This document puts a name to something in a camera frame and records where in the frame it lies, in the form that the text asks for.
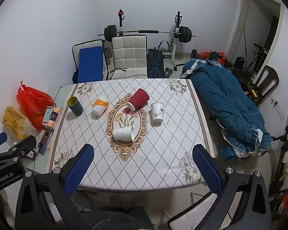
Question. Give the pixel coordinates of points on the yellow black tool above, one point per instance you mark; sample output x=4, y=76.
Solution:
x=254, y=93

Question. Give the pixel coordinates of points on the white quilted chair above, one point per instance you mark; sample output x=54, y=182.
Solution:
x=86, y=44
x=129, y=52

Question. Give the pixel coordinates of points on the floral diamond printed tablecloth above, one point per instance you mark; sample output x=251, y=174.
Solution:
x=158, y=153

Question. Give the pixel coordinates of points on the black tripod stand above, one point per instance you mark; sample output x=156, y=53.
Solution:
x=285, y=134

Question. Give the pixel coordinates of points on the black scooter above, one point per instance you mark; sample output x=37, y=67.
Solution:
x=256, y=55

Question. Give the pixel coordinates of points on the dark wooden chair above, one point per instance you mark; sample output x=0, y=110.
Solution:
x=270, y=74

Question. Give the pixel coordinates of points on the blue blanket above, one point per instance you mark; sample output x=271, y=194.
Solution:
x=220, y=95

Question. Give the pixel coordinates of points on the white door frame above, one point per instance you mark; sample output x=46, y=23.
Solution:
x=237, y=16

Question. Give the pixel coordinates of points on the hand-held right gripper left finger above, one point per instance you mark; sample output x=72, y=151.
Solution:
x=79, y=171

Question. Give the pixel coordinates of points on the blue phone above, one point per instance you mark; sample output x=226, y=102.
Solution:
x=44, y=141

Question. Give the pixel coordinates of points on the white weight rack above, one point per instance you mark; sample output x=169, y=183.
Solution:
x=175, y=44

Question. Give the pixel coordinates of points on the barbell with black plates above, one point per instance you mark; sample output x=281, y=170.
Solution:
x=147, y=31

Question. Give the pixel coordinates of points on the large red plastic bag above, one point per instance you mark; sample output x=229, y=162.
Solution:
x=33, y=103

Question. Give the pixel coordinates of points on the small dark box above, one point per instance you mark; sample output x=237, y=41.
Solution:
x=54, y=117

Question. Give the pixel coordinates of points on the small red bag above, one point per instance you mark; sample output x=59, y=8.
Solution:
x=221, y=57
x=202, y=55

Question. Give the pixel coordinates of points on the orange patterned pack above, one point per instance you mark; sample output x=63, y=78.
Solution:
x=49, y=126

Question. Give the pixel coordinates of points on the orange and white cup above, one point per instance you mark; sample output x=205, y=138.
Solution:
x=98, y=110

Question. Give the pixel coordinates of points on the small dumbbell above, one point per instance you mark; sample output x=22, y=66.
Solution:
x=168, y=71

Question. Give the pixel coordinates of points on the red paper cup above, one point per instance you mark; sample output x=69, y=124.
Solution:
x=139, y=99

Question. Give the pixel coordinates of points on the yellow chips bag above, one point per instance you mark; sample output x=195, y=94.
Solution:
x=14, y=122

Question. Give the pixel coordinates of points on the pale glass side table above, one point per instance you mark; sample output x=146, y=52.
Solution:
x=60, y=91

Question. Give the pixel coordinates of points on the blue board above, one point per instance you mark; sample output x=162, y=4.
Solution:
x=90, y=64

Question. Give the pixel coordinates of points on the white floral paper cup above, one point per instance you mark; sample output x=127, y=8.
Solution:
x=157, y=113

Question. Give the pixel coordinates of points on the black weight plate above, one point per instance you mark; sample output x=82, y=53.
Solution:
x=194, y=52

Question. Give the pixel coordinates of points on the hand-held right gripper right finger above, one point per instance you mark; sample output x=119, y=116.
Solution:
x=206, y=170

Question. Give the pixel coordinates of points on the dark teal cup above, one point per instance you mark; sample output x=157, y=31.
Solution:
x=76, y=107

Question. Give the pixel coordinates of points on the white wall socket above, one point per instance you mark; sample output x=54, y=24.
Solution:
x=276, y=101

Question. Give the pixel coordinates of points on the black pole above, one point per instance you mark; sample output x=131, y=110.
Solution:
x=244, y=38

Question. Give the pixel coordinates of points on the small teal box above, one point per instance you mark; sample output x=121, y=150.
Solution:
x=48, y=115

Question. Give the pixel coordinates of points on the person's grey fleece clothing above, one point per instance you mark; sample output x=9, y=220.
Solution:
x=124, y=220

